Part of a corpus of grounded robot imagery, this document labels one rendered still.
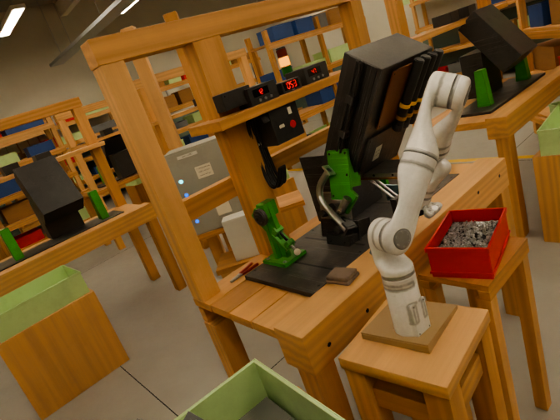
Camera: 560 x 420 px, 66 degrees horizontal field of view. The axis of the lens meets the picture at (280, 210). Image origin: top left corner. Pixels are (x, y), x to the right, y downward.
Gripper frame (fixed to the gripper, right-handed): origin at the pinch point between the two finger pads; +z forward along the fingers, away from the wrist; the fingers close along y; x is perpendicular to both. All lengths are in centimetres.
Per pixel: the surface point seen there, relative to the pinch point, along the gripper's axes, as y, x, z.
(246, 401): 85, 6, 5
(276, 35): -363, -413, 151
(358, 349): 54, 18, -1
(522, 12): -414, -105, 26
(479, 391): 32, 50, 8
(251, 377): 82, 3, 1
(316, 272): 29.6, -15.5, 16.9
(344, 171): -3.0, -33.7, -5.2
